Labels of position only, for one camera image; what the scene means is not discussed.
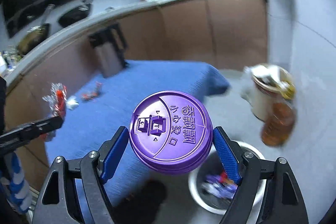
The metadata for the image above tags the red silver snack wrapper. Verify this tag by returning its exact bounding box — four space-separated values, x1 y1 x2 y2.
43 82 67 142

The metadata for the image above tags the white bag-lined bin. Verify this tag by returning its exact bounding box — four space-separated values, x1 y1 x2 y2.
241 64 296 119

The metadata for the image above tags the small red wrapper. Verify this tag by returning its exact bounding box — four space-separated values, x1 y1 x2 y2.
81 81 103 102

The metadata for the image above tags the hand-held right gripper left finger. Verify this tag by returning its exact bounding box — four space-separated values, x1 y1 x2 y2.
31 126 129 224

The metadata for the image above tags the amber oil bottle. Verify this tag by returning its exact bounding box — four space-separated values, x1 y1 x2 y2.
261 82 297 147

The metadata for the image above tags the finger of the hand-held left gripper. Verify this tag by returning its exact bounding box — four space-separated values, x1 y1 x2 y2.
0 116 65 153

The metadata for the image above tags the brown electric kettle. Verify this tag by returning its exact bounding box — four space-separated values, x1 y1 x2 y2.
89 24 129 79

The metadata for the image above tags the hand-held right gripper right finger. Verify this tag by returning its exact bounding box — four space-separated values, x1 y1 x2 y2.
213 126 309 224

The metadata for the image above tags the white tissue wad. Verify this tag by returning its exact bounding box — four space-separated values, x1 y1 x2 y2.
66 98 79 110

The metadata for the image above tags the white round trash bin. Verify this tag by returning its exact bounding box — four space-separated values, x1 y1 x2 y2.
188 141 267 215

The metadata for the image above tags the black frying pan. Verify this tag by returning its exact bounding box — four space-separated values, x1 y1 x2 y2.
58 0 96 28

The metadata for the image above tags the purple snack wrapper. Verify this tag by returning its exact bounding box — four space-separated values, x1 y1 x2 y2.
202 172 239 199

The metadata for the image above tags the blue towel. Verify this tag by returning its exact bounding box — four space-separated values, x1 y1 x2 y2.
43 59 231 214

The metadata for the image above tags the person's left hand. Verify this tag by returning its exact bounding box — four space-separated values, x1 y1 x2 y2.
0 151 30 215

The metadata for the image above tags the purple cup lid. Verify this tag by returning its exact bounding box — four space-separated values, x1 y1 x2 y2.
129 91 214 176

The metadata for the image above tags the golden wok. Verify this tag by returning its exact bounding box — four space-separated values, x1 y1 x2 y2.
16 5 55 55

